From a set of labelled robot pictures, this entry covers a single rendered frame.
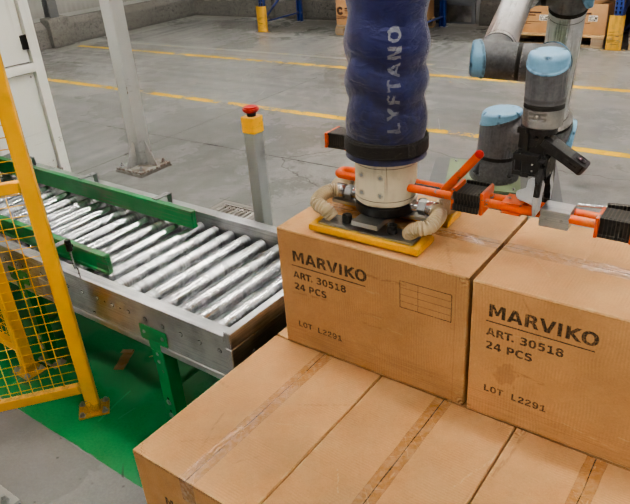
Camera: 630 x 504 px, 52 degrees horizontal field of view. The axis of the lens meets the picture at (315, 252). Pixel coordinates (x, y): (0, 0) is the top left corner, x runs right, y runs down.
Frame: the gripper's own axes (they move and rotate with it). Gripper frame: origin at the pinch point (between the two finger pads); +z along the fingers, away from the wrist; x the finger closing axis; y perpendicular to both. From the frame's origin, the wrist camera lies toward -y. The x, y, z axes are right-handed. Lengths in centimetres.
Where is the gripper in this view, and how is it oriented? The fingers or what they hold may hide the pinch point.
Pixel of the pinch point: (542, 206)
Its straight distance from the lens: 168.3
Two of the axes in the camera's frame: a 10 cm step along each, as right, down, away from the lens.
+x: -5.8, 4.2, -7.0
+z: 0.7, 8.8, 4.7
